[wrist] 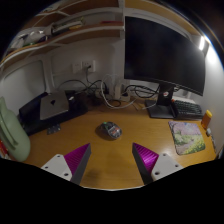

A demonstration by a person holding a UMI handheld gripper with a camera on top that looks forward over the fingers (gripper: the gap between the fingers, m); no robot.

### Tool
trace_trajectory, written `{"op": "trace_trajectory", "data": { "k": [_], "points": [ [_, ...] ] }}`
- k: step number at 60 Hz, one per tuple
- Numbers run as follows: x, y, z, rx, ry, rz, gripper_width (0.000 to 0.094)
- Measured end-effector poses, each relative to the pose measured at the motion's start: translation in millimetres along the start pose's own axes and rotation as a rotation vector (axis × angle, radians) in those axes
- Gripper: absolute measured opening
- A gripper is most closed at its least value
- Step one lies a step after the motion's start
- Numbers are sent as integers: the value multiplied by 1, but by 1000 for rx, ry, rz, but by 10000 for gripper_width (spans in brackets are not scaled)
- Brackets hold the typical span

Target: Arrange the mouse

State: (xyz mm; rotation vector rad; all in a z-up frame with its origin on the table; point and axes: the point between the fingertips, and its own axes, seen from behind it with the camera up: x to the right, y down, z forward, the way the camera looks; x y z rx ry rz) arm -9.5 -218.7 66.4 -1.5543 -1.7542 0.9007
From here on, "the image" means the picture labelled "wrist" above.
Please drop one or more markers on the dark mechanical keyboard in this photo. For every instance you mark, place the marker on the dark mechanical keyboard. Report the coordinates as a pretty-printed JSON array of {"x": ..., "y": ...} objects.
[{"x": 187, "y": 109}]

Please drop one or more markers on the black computer monitor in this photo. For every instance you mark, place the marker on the black computer monitor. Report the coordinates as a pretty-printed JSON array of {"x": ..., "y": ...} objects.
[{"x": 160, "y": 50}]

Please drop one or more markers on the small metal bracket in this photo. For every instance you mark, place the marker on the small metal bracket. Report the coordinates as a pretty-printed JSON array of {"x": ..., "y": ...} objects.
[{"x": 54, "y": 129}]

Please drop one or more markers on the transparent computer mouse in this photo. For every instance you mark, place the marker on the transparent computer mouse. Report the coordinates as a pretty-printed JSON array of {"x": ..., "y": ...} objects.
[{"x": 111, "y": 130}]

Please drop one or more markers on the white power strip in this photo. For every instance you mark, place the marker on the white power strip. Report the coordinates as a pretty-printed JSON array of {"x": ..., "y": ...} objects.
[{"x": 120, "y": 93}]

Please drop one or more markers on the orange jar with yellow lid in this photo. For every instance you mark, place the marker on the orange jar with yellow lid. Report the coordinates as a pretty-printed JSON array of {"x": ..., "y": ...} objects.
[{"x": 206, "y": 119}]

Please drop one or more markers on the pale green bag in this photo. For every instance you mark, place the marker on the pale green bag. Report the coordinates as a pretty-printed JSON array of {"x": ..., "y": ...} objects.
[{"x": 13, "y": 136}]

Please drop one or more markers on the silver mini computer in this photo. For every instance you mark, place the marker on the silver mini computer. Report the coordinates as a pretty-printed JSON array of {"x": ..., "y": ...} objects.
[{"x": 53, "y": 105}]

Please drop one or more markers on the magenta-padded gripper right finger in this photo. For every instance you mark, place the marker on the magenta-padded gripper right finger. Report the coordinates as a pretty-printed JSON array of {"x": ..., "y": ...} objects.
[{"x": 163, "y": 165}]

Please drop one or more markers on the white wall socket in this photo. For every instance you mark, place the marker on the white wall socket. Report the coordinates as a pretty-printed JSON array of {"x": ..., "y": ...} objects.
[{"x": 83, "y": 66}]

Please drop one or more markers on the wooden wall shelf unit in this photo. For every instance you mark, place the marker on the wooden wall shelf unit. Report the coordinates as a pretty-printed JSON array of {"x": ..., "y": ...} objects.
[{"x": 66, "y": 33}]

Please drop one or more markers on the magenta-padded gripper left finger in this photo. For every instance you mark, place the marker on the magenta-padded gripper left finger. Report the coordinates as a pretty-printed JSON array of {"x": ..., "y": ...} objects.
[{"x": 60, "y": 165}]

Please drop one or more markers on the cherry blossom print mouse pad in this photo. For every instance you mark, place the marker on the cherry blossom print mouse pad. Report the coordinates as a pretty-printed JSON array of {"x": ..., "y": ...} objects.
[{"x": 186, "y": 137}]

